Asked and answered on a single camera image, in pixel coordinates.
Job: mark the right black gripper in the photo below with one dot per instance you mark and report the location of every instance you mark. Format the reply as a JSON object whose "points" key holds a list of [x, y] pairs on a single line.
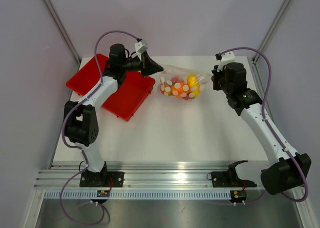
{"points": [[216, 75]]}

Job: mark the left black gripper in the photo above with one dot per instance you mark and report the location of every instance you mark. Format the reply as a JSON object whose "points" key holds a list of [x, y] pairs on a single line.
{"points": [[147, 65]]}

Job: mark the yellow orange mango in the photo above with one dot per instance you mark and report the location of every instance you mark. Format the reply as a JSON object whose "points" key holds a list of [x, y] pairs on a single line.
{"points": [[194, 86]]}

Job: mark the pink peach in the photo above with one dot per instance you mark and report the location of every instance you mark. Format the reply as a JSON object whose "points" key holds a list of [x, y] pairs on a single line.
{"points": [[176, 79]]}

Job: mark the clear dotted zip bag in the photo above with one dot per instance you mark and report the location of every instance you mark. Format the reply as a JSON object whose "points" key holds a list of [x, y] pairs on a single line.
{"points": [[170, 71]]}

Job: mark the orange persimmon fruit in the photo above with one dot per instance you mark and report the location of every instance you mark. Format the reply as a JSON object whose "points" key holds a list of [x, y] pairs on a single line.
{"points": [[180, 90]]}

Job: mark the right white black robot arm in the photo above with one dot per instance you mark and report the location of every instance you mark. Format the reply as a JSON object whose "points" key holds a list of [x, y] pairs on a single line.
{"points": [[286, 167]]}

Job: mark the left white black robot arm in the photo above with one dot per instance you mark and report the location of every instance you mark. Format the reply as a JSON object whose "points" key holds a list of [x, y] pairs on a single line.
{"points": [[80, 125]]}

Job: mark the red plastic tray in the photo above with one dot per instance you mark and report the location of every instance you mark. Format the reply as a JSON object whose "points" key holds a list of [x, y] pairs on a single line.
{"points": [[125, 101]]}

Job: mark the right small circuit board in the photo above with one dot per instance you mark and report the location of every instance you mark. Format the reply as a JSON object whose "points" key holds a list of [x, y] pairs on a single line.
{"points": [[238, 196]]}

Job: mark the small circuit board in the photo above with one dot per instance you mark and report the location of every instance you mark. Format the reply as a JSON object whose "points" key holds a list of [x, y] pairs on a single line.
{"points": [[103, 193], [238, 196]]}

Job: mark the left small circuit board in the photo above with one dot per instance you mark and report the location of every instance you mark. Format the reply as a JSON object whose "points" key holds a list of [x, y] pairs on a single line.
{"points": [[103, 193]]}

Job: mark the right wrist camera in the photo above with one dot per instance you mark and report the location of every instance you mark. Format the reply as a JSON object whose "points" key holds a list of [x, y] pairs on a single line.
{"points": [[224, 59]]}

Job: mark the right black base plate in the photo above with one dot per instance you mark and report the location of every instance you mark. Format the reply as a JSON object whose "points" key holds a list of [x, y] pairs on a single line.
{"points": [[221, 179]]}

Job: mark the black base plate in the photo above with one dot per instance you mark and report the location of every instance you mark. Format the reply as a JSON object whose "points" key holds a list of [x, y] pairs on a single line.
{"points": [[221, 179], [102, 179]]}

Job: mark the aluminium mounting rail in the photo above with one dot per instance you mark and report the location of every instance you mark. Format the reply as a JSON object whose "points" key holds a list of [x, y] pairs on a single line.
{"points": [[151, 175]]}

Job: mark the right aluminium frame post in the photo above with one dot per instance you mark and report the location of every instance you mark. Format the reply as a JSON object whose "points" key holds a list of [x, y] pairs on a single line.
{"points": [[274, 24]]}

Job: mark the aluminium frame post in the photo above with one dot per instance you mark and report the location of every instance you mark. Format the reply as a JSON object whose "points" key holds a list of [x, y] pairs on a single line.
{"points": [[56, 19], [274, 24]]}

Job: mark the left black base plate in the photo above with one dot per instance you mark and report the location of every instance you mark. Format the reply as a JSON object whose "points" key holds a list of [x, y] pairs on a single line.
{"points": [[102, 179]]}

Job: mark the left aluminium frame post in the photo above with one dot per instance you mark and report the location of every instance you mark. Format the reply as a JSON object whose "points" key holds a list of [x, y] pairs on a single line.
{"points": [[56, 19]]}

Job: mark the white slotted cable duct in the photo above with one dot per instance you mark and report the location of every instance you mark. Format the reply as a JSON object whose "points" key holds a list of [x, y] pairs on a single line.
{"points": [[141, 194]]}

